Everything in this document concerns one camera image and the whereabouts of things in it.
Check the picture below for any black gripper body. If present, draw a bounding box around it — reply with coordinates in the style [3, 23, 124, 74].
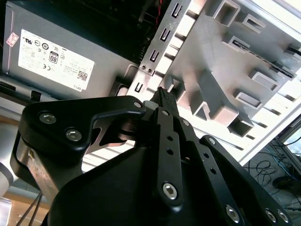
[46, 142, 226, 226]

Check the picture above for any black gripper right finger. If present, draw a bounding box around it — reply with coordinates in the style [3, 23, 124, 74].
[166, 90, 293, 226]

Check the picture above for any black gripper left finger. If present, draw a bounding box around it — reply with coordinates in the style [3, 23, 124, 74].
[10, 87, 184, 207]

